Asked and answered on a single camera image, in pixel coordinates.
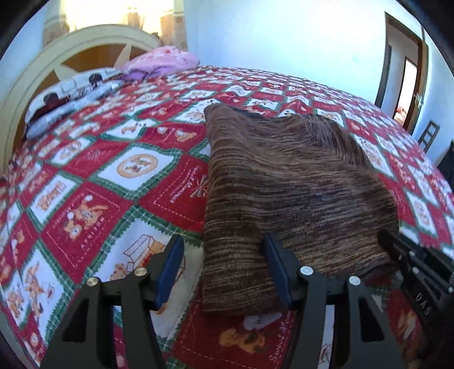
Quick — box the brown knitted sweater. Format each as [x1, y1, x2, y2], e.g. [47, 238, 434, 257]
[202, 104, 399, 315]

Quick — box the wooden chair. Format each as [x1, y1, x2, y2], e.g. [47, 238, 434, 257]
[418, 121, 440, 153]

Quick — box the red patchwork bedspread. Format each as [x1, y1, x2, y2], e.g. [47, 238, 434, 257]
[1, 67, 453, 368]

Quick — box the open wooden door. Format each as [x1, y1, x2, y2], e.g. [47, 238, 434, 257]
[375, 13, 429, 134]

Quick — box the white patterned pillow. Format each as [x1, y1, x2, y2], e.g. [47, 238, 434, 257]
[23, 68, 122, 140]

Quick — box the pink pillow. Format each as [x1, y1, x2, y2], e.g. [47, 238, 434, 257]
[119, 46, 200, 81]

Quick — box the cream wooden headboard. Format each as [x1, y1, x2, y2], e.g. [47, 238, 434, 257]
[1, 24, 162, 174]

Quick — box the beige curtain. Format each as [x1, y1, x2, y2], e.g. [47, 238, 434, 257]
[43, 0, 188, 51]

